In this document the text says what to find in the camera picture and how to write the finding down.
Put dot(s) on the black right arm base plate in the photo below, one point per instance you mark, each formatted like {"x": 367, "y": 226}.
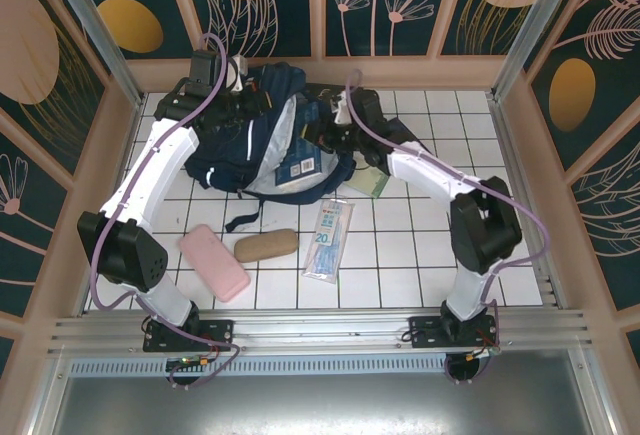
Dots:
{"x": 425, "y": 330}

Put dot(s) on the pink pencil case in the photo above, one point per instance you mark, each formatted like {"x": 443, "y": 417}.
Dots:
{"x": 215, "y": 262}

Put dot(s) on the clear pack of blue pens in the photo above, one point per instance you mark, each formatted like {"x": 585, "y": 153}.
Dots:
{"x": 330, "y": 240}

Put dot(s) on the aluminium side rail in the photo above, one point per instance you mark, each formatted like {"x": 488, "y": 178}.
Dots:
{"x": 525, "y": 195}

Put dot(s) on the blue book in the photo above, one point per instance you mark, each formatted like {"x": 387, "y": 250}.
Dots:
{"x": 300, "y": 165}

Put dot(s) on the aluminium mounting rail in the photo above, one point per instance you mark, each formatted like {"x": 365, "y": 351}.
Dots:
{"x": 320, "y": 325}

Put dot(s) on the tan fabric glasses case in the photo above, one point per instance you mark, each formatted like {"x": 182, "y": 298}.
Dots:
{"x": 265, "y": 246}

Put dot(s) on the green notebook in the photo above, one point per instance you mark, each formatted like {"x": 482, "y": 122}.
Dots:
{"x": 367, "y": 184}

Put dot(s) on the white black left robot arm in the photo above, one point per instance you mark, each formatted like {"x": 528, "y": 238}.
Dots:
{"x": 165, "y": 165}

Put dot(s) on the navy blue backpack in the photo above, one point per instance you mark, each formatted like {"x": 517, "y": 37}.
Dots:
{"x": 235, "y": 155}

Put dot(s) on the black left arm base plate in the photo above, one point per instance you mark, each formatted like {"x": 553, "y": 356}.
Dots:
{"x": 220, "y": 332}

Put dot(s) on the aluminium frame post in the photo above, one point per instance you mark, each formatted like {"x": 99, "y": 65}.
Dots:
{"x": 95, "y": 30}
{"x": 535, "y": 25}

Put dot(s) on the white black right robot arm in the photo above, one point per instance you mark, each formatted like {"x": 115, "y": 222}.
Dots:
{"x": 430, "y": 175}

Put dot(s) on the grey metal sheet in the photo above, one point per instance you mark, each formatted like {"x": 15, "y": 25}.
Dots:
{"x": 320, "y": 405}

